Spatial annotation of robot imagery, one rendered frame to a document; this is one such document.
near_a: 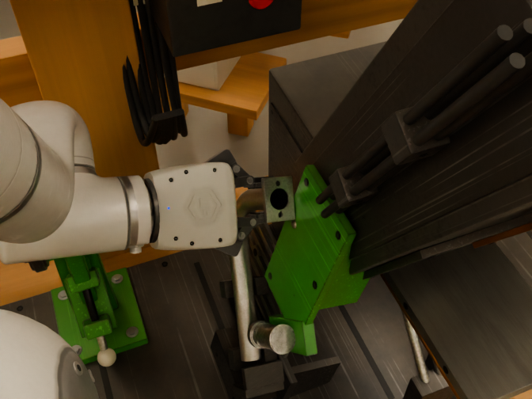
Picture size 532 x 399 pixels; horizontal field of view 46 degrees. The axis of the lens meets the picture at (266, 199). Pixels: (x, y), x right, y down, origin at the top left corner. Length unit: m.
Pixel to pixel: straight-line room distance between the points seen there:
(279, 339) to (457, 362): 0.22
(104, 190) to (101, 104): 0.26
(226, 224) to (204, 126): 2.00
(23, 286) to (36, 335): 0.93
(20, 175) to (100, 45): 0.47
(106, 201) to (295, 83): 0.36
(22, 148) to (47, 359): 0.20
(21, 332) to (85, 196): 0.44
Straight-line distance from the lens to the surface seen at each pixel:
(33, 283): 1.19
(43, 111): 0.63
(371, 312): 1.07
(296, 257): 0.79
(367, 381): 1.01
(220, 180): 0.74
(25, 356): 0.25
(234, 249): 0.77
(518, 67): 0.36
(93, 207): 0.68
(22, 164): 0.43
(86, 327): 0.97
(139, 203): 0.69
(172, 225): 0.72
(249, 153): 2.59
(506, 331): 0.83
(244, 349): 0.91
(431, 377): 0.91
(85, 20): 0.86
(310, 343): 0.81
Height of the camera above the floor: 1.80
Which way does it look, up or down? 48 degrees down
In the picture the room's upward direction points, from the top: straight up
